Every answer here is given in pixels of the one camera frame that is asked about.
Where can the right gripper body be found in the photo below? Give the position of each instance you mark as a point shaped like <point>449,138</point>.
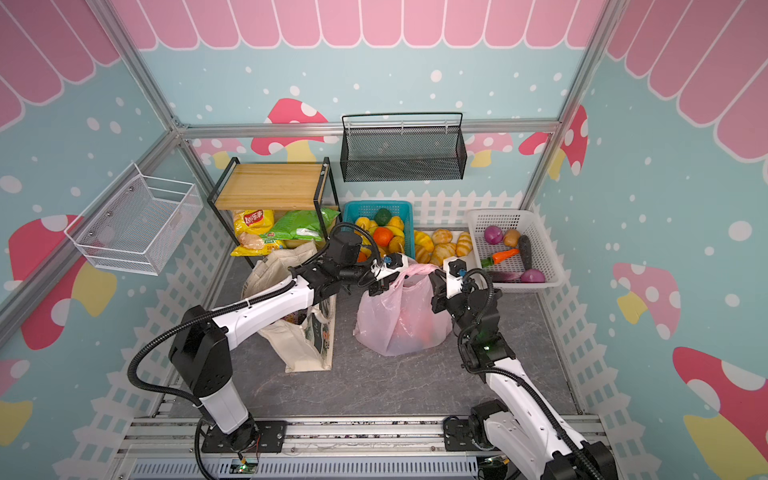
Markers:
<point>438,294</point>

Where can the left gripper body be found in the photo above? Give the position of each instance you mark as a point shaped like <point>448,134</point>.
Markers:
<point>378,287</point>

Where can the pink plastic grocery bag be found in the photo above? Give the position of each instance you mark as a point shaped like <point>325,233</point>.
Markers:
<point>400,320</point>

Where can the beige canvas tote bag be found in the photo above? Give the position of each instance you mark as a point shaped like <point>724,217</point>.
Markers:
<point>304,340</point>

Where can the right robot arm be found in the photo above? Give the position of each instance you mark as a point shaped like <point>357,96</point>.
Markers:
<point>516,384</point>

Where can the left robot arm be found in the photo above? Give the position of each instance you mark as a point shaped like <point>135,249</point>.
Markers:
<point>202,354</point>

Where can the orange tomato fruit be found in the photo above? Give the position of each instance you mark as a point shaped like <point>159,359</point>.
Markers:
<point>383,236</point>

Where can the long striped croissant bread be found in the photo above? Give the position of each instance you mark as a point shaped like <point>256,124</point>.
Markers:
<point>442,252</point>

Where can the small orange carrot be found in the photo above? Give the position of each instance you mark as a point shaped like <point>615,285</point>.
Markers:
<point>499,257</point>

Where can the banana bunch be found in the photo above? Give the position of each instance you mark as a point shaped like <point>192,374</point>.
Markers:
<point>397,245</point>

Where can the small striped bread roll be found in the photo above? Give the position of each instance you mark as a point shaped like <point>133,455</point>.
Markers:
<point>464,244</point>

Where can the striped yellow bread roll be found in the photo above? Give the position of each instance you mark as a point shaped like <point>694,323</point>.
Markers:
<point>424,241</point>

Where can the green avocado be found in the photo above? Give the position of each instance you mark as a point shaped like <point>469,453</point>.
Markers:
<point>383,217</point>

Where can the round beige bread bun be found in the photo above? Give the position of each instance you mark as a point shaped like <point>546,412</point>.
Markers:
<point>442,236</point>

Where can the teal plastic fruit basket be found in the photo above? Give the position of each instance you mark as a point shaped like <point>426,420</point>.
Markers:
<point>368,208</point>

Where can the purple onion back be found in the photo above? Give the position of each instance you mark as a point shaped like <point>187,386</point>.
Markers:
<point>493,235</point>

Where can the purple onion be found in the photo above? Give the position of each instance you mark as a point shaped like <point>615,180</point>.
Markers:
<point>533,276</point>
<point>493,235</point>

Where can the white plastic vegetable basket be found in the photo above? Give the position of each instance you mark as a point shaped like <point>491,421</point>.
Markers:
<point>527,223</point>

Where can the brown potato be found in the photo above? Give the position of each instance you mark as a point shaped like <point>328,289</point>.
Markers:
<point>511,238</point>

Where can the purple onion front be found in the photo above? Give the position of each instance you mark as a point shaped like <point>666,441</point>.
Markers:
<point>533,276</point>

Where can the green snack bag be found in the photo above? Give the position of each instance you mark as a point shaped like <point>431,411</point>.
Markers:
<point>302,225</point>

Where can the yellow chips bag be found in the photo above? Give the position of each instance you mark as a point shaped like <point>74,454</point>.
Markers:
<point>252,229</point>

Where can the black mesh wall basket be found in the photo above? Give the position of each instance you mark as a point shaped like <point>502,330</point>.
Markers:
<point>403,147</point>

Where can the wooden black-frame shelf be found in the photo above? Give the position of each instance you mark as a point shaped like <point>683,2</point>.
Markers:
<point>280,187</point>

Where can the white wire wall basket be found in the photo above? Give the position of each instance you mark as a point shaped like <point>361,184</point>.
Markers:
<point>136,224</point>

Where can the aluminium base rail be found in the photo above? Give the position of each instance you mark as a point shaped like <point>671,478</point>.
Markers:
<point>405,447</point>

